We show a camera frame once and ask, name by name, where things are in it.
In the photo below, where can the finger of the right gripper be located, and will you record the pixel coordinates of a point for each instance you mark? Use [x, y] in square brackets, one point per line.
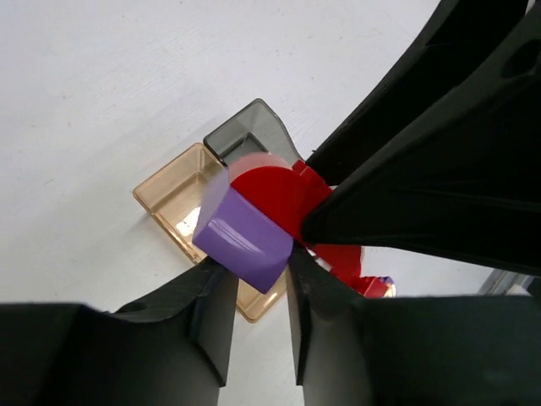
[457, 38]
[462, 181]

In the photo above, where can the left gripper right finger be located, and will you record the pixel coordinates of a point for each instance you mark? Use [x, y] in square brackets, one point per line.
[458, 350]

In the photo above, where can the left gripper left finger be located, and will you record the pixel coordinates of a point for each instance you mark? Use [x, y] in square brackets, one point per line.
[169, 347]

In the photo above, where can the purple curved lego brick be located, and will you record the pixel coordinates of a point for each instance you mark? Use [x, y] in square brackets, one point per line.
[235, 234]

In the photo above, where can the red curved lego brick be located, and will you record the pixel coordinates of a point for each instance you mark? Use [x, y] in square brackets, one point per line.
[287, 193]

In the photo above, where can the red flower lego piece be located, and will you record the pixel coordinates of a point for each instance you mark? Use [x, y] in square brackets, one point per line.
[369, 287]

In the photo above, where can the purple lego piece with butterfly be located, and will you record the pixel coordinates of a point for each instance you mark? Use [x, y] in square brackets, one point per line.
[390, 291]

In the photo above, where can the amber transparent container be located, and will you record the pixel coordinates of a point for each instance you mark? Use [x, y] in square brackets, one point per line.
[172, 196]

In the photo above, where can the grey transparent container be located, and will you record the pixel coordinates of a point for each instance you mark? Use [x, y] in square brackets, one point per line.
[255, 128]

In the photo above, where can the aluminium front rail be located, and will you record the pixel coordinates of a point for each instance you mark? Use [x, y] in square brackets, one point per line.
[501, 282]

